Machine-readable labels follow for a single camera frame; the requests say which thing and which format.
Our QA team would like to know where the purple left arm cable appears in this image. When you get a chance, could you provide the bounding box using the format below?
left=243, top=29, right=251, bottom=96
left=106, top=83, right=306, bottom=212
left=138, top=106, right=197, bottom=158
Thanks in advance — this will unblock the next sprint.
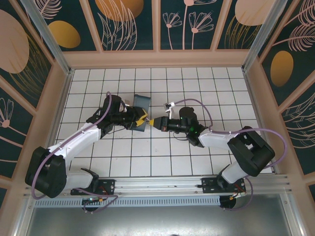
left=31, top=92, right=119, bottom=214

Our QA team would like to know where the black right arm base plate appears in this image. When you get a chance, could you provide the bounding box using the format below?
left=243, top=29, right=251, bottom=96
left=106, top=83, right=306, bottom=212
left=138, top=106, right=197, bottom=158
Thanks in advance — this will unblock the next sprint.
left=201, top=177, right=247, bottom=195

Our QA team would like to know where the starry night painted box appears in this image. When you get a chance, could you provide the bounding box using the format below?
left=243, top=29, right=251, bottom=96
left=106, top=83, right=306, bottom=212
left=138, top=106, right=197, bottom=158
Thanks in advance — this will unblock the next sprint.
left=129, top=94, right=152, bottom=132

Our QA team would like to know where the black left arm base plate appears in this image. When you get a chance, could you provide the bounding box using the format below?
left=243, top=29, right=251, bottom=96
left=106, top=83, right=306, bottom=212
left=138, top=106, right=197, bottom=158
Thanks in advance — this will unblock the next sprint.
left=70, top=178, right=116, bottom=196

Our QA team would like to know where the aluminium corner post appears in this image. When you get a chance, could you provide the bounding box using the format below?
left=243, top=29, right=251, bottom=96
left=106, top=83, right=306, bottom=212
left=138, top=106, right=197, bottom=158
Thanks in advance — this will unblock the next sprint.
left=241, top=0, right=293, bottom=72
left=21, top=0, right=72, bottom=72

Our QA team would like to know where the grey metal sheet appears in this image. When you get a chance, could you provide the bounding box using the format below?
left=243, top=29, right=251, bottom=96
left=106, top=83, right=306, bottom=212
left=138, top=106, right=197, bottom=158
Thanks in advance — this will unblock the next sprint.
left=14, top=194, right=305, bottom=236

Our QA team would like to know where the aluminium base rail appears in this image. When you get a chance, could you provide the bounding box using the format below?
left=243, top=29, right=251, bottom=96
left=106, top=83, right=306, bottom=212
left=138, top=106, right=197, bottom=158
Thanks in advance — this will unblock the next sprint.
left=24, top=175, right=292, bottom=197

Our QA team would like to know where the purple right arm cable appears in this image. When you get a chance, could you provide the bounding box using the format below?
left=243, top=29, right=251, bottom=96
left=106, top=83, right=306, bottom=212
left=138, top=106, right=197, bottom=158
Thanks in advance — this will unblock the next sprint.
left=172, top=98, right=287, bottom=212

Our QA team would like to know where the grey slotted cable duct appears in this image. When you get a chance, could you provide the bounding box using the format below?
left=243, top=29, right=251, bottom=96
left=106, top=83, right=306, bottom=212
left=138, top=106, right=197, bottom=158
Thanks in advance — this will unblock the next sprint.
left=34, top=196, right=221, bottom=207

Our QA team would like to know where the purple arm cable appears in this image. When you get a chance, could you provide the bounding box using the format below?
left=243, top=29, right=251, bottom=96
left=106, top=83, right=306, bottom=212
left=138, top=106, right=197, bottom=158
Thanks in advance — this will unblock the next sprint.
left=31, top=92, right=119, bottom=214
left=172, top=98, right=287, bottom=212

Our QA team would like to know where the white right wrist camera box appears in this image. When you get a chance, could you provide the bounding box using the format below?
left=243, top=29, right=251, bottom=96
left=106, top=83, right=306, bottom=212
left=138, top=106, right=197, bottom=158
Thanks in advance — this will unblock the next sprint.
left=162, top=102, right=176, bottom=118

